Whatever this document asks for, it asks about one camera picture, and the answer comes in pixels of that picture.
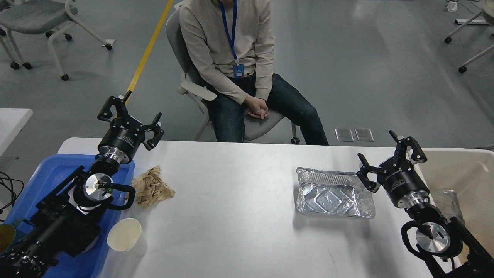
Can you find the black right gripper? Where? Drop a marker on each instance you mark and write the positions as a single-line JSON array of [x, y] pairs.
[[405, 181]]

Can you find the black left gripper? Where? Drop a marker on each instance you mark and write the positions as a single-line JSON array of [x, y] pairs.
[[125, 133]]

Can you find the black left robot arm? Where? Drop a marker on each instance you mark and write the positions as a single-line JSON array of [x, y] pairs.
[[67, 218]]

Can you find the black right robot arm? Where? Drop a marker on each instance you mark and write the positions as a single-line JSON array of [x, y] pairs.
[[446, 246]]

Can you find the right metal floor plate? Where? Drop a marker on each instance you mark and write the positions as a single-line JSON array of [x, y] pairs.
[[364, 134]]

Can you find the metal floor plate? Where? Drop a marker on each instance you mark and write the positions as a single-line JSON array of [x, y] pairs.
[[364, 134], [344, 134]]

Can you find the aluminium foil tray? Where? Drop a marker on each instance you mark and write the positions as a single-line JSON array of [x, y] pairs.
[[333, 194]]

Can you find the left metal floor plate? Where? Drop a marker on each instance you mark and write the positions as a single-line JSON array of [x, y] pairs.
[[344, 134]]

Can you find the clear plastic bag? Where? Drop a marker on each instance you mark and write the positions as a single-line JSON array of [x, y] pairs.
[[447, 202]]

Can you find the crumpled brown paper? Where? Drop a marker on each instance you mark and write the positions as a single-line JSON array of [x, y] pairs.
[[150, 189]]

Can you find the grey office chair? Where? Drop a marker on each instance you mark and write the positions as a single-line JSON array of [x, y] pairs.
[[193, 86]]

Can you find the beige plastic bin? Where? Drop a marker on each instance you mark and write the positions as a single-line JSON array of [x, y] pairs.
[[469, 172]]

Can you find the blue plastic tray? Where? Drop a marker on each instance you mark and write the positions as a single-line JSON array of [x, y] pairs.
[[53, 170]]

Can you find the white paper cup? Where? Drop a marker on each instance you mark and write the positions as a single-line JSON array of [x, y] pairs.
[[127, 237]]

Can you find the white side table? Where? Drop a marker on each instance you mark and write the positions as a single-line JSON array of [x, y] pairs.
[[12, 121]]

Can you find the seated person beige sweater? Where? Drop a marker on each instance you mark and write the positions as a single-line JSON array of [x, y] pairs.
[[261, 89]]

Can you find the grey chair top left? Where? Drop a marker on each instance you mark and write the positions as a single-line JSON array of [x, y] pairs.
[[44, 16]]

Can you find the dark blue HOME mug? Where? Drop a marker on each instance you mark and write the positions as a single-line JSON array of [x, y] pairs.
[[10, 234]]

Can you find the chair legs top right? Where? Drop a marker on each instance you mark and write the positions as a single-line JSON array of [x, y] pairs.
[[487, 11]]

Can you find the blue lanyard badge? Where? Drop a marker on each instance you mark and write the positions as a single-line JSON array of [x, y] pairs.
[[238, 68]]

